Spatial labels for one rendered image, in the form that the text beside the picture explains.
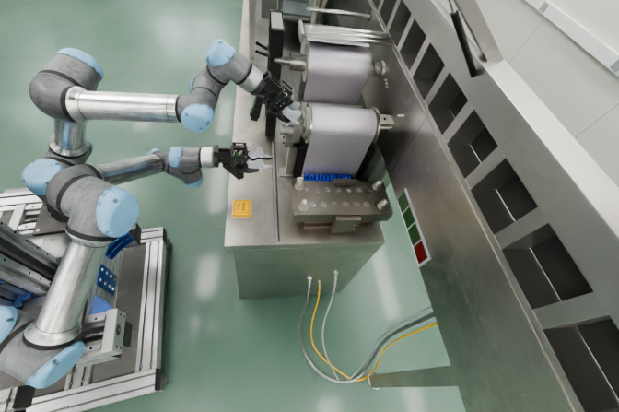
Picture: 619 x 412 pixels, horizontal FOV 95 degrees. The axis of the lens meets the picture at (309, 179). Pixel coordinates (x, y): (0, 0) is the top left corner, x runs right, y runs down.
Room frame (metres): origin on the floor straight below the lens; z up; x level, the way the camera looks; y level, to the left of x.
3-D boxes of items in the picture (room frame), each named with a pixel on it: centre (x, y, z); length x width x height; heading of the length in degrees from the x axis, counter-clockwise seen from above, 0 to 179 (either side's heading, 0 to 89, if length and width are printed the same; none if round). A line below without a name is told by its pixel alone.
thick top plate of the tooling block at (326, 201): (0.67, -0.14, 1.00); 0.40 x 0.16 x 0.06; 108
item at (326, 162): (0.77, -0.07, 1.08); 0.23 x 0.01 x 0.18; 108
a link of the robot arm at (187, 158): (0.60, 0.45, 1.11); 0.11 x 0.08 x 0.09; 108
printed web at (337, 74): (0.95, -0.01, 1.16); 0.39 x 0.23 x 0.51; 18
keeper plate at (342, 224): (0.58, -0.19, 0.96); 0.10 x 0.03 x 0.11; 108
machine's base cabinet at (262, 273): (1.70, 0.31, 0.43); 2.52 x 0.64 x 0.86; 18
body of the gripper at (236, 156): (0.65, 0.30, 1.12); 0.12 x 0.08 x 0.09; 108
